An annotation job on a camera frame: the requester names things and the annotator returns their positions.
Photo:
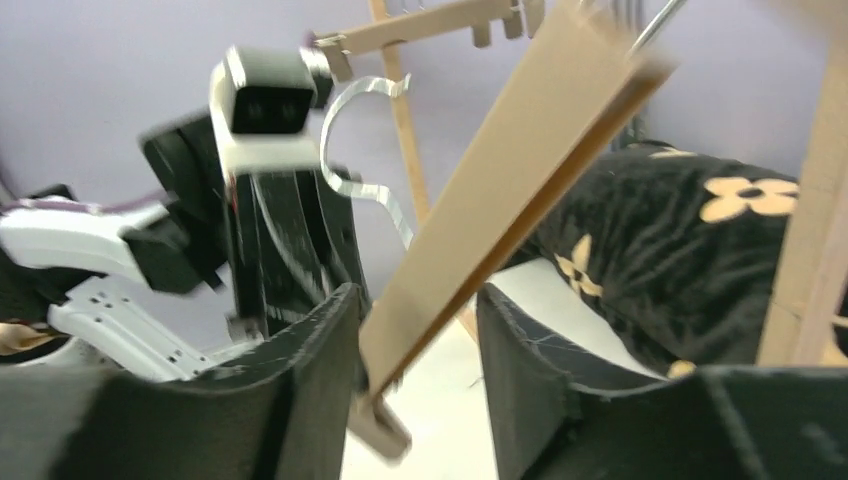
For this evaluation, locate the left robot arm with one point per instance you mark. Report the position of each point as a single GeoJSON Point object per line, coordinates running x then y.
{"type": "Point", "coordinates": [61, 260]}

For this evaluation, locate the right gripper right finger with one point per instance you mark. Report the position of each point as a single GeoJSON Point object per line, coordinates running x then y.
{"type": "Point", "coordinates": [559, 412]}

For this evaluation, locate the black floral blanket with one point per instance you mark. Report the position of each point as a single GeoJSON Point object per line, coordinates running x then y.
{"type": "Point", "coordinates": [658, 259]}

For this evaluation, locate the wooden clip hanger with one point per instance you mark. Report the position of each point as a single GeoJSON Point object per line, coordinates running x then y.
{"type": "Point", "coordinates": [519, 18]}
{"type": "Point", "coordinates": [581, 79]}

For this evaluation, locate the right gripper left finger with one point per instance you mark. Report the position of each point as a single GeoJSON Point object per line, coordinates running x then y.
{"type": "Point", "coordinates": [277, 412]}

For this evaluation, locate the wooden clothes rack frame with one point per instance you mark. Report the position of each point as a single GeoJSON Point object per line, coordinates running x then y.
{"type": "Point", "coordinates": [821, 332]}

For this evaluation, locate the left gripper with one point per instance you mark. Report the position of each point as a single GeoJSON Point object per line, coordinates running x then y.
{"type": "Point", "coordinates": [292, 242]}

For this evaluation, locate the empty wooden clip hanger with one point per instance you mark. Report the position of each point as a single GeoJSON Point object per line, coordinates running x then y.
{"type": "Point", "coordinates": [519, 18]}

